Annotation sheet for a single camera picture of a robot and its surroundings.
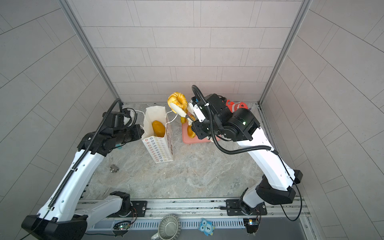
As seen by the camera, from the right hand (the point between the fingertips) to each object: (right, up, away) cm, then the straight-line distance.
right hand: (194, 127), depth 59 cm
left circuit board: (-31, -43, +5) cm, 53 cm away
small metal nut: (-45, -25, +22) cm, 56 cm away
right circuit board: (+26, -46, +9) cm, 53 cm away
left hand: (-23, -2, +12) cm, 25 cm away
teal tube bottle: (-29, -7, -2) cm, 30 cm away
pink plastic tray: (-6, -11, +38) cm, 40 cm away
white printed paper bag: (-18, -13, +17) cm, 28 cm away
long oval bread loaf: (-23, -4, +29) cm, 37 cm away
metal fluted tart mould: (-11, -46, +7) cm, 48 cm away
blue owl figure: (+5, -45, +6) cm, 46 cm away
